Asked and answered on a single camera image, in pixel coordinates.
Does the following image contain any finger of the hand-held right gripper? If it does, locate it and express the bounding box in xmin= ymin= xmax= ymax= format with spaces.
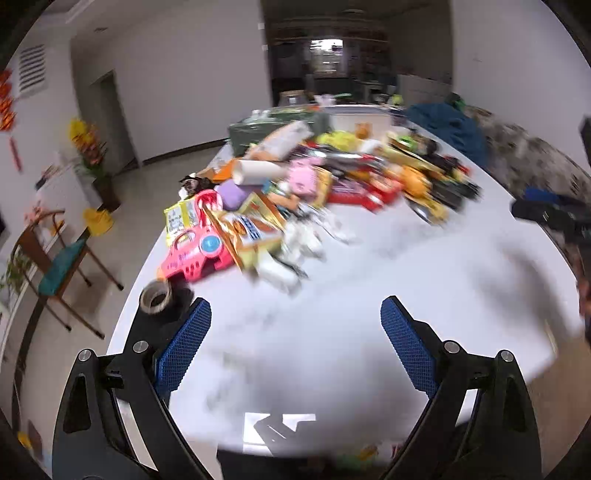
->
xmin=510 ymin=189 xmax=591 ymax=241

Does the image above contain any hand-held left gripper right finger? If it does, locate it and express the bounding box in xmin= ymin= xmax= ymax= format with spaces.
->
xmin=381 ymin=296 xmax=541 ymax=480

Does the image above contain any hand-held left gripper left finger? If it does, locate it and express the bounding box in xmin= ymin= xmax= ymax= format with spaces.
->
xmin=52 ymin=296 xmax=213 ymax=480

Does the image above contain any brown tape roll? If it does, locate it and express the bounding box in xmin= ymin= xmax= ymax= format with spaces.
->
xmin=139 ymin=279 xmax=174 ymax=315

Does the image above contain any pink plastic toy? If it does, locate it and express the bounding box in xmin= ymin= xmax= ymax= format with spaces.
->
xmin=157 ymin=189 xmax=236 ymax=282

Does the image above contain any black toy vehicle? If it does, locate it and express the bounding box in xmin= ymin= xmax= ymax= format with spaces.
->
xmin=429 ymin=157 xmax=483 ymax=204

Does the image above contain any yellow printed packet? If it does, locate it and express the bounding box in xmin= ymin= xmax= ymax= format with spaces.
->
xmin=164 ymin=199 xmax=200 ymax=245

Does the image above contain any orange packet with blue label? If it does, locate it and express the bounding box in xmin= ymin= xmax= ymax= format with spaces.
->
xmin=208 ymin=210 xmax=284 ymax=273

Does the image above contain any dark blue cloth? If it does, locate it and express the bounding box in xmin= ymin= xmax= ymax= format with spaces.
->
xmin=406 ymin=102 xmax=488 ymax=164

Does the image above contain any wooden chair with teal cushion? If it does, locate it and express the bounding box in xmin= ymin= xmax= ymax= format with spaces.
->
xmin=11 ymin=210 xmax=124 ymax=340

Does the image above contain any yellow plastic bag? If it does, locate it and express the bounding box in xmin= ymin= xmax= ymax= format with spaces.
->
xmin=83 ymin=208 xmax=115 ymax=237

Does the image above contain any white crumpled paper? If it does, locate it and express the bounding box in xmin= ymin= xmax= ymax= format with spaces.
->
xmin=259 ymin=222 xmax=328 ymax=294

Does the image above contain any purple roll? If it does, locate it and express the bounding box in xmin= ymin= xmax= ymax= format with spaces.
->
xmin=216 ymin=181 xmax=245 ymax=210

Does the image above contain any red packet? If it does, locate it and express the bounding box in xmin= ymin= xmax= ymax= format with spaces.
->
xmin=329 ymin=178 xmax=400 ymax=212

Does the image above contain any dark plant pot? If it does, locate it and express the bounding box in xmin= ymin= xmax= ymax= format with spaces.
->
xmin=92 ymin=175 xmax=122 ymax=210

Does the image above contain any white paper cup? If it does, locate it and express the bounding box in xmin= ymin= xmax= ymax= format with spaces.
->
xmin=231 ymin=159 xmax=287 ymax=185

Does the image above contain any small pink toy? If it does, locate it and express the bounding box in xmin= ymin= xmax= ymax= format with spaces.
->
xmin=287 ymin=159 xmax=321 ymax=197

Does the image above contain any yellow green packet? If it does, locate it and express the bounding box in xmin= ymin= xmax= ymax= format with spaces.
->
xmin=318 ymin=130 xmax=365 ymax=149

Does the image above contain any white door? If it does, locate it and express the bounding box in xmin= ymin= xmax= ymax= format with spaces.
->
xmin=90 ymin=71 xmax=140 ymax=168

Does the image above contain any dark green storage box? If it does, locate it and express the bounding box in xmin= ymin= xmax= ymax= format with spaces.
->
xmin=228 ymin=107 xmax=331 ymax=155

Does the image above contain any red wall decoration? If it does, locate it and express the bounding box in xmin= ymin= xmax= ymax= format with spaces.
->
xmin=0 ymin=69 xmax=17 ymax=132

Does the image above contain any white wall vent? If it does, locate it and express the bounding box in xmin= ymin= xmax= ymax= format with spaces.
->
xmin=18 ymin=44 xmax=48 ymax=99

